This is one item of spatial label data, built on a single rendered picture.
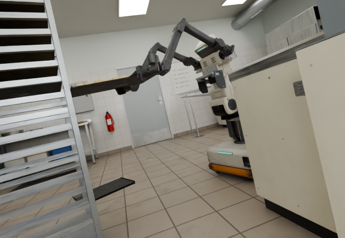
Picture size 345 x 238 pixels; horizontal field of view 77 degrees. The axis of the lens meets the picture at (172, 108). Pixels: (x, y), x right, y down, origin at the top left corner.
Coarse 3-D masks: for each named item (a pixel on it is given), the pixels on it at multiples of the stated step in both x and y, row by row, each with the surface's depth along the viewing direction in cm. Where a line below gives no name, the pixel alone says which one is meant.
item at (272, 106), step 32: (288, 64) 96; (256, 96) 120; (288, 96) 99; (256, 128) 126; (288, 128) 103; (256, 160) 133; (288, 160) 108; (288, 192) 113; (320, 192) 94; (320, 224) 98
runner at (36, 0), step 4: (0, 0) 112; (4, 0) 113; (8, 0) 114; (12, 0) 114; (16, 0) 115; (20, 0) 116; (24, 0) 117; (28, 0) 118; (32, 0) 119; (36, 0) 120; (40, 0) 121; (28, 4) 120; (32, 4) 121; (36, 4) 122; (40, 4) 123; (44, 4) 123
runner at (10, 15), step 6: (0, 12) 111; (6, 12) 113; (12, 12) 114; (18, 12) 115; (24, 12) 116; (30, 12) 118; (0, 18) 112; (6, 18) 113; (12, 18) 114; (18, 18) 115; (24, 18) 117; (30, 18) 118; (36, 18) 119; (42, 18) 120
